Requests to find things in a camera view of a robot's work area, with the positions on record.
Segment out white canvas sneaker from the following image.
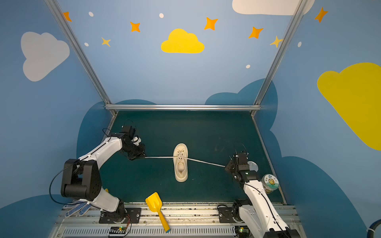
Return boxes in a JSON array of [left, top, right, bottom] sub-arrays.
[[173, 143, 189, 182]]

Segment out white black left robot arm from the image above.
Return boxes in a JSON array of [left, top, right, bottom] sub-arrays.
[[61, 128, 145, 224]]

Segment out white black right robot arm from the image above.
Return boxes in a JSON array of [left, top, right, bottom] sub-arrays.
[[225, 160, 300, 238]]

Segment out round tin can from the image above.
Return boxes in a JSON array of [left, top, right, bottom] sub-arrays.
[[261, 174, 279, 194]]

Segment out yellow toy shovel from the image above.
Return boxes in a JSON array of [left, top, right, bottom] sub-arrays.
[[145, 192, 171, 233]]

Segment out back horizontal aluminium bar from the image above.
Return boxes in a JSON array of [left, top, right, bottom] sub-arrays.
[[105, 104, 261, 111]]

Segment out right green circuit board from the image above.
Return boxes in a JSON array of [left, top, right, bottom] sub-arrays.
[[234, 226, 251, 238]]

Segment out green circuit board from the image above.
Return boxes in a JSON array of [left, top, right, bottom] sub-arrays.
[[108, 227, 127, 238], [234, 226, 251, 238]]

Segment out blue dotted work glove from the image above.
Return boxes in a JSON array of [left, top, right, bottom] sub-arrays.
[[63, 200, 92, 218]]

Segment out left green circuit board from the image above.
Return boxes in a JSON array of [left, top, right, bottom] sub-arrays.
[[108, 227, 127, 238]]

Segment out left side aluminium floor rail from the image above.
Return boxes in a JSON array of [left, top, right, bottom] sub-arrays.
[[93, 111, 117, 161]]

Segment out aluminium floor rail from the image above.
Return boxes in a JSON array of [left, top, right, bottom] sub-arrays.
[[93, 111, 117, 161], [252, 109, 293, 204]]

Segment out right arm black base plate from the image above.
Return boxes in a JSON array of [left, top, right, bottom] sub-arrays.
[[217, 205, 244, 223]]

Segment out right side aluminium floor rail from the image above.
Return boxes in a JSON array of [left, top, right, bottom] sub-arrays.
[[252, 109, 293, 204]]

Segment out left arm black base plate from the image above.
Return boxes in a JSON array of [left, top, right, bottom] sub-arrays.
[[99, 207, 141, 224]]

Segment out aluminium front rail platform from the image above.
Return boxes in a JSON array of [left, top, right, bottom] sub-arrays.
[[47, 202, 307, 238]]

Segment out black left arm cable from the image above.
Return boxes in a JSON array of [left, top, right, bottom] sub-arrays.
[[49, 163, 81, 206]]

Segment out left aluminium frame post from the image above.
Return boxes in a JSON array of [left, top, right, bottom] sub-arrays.
[[45, 0, 112, 104]]

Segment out aluminium frame post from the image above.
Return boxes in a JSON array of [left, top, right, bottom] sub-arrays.
[[253, 0, 309, 111], [45, 0, 112, 104]]

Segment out right aluminium frame post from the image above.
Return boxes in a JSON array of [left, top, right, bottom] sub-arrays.
[[253, 0, 309, 111]]

